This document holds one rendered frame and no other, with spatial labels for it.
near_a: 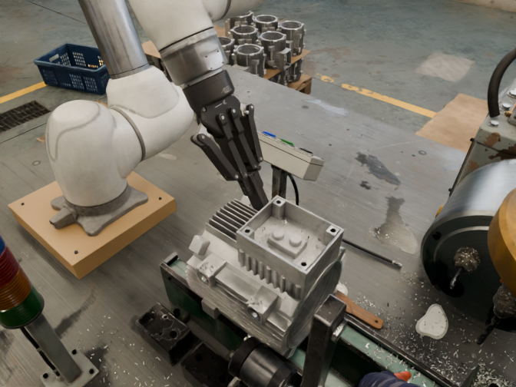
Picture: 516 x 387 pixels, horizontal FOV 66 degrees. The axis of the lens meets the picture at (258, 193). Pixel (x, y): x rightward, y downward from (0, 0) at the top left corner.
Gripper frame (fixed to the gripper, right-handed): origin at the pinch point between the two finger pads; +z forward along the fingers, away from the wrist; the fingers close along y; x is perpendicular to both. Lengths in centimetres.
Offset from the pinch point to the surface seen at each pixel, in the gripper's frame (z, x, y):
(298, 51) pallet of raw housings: -1, 144, 201
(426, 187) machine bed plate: 35, 2, 60
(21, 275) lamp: -6.7, 12.7, -33.7
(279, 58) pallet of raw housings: -3, 141, 175
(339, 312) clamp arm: 1.2, -29.0, -19.3
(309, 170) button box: 5.1, 2.6, 16.9
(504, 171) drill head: 12.8, -29.0, 27.5
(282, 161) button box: 2.1, 7.6, 15.8
